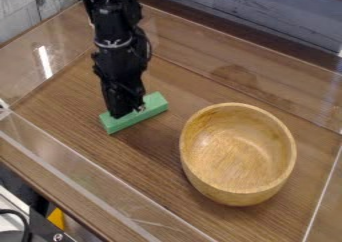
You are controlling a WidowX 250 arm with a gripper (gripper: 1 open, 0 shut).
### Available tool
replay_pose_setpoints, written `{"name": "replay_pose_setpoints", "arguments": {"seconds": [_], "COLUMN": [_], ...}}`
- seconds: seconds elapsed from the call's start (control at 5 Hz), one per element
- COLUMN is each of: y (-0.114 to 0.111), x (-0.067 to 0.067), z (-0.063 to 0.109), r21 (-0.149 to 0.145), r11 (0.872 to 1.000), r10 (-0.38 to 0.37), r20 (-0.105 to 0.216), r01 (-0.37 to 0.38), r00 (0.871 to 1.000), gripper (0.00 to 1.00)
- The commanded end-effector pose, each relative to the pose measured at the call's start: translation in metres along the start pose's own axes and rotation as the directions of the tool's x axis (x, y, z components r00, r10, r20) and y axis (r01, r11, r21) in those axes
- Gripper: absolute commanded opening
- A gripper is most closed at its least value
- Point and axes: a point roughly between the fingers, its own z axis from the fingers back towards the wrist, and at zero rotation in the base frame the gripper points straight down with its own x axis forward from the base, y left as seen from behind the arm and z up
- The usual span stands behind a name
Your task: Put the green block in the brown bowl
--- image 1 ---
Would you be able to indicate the black and yellow base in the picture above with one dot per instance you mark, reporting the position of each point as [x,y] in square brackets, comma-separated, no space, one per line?
[46,225]

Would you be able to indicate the green foam block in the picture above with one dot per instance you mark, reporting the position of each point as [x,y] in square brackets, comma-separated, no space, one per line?
[156,105]

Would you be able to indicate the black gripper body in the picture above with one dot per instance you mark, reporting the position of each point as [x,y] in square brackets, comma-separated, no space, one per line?
[120,60]

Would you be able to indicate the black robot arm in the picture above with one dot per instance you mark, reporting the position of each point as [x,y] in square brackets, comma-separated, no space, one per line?
[113,18]

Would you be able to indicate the clear acrylic front wall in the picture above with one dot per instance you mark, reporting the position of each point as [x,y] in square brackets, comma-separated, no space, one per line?
[112,209]

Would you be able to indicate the brown wooden bowl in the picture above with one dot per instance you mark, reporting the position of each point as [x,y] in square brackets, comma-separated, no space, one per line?
[238,153]

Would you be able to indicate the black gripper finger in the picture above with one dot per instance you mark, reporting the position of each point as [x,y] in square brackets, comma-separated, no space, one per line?
[115,98]
[132,98]

